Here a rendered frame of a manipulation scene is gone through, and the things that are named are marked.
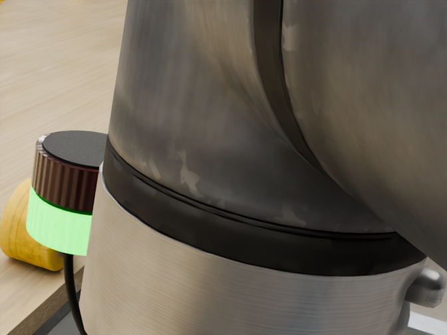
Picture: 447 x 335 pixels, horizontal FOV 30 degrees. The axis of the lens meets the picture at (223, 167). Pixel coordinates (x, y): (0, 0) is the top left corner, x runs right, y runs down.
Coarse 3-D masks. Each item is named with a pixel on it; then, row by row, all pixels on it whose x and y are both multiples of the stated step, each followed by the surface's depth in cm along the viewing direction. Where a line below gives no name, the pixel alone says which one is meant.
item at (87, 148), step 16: (48, 144) 43; (64, 144) 44; (80, 144) 44; (96, 144) 45; (64, 160) 42; (80, 160) 42; (96, 160) 43; (64, 208) 42; (64, 256) 46; (64, 272) 47; (80, 320) 47
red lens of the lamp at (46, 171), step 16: (48, 160) 42; (32, 176) 44; (48, 176) 42; (64, 176) 42; (80, 176) 42; (96, 176) 42; (48, 192) 42; (64, 192) 42; (80, 192) 42; (80, 208) 42
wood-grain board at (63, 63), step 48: (48, 0) 204; (96, 0) 217; (0, 48) 154; (48, 48) 161; (96, 48) 168; (0, 96) 128; (48, 96) 132; (96, 96) 137; (0, 144) 109; (0, 192) 96; (0, 288) 76; (48, 288) 78
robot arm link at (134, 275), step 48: (96, 192) 22; (96, 240) 21; (144, 240) 19; (96, 288) 21; (144, 288) 19; (192, 288) 19; (240, 288) 18; (288, 288) 18; (336, 288) 19; (384, 288) 19; (432, 288) 21
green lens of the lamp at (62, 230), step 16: (32, 192) 44; (32, 208) 44; (48, 208) 43; (32, 224) 44; (48, 224) 43; (64, 224) 43; (80, 224) 42; (48, 240) 43; (64, 240) 43; (80, 240) 43
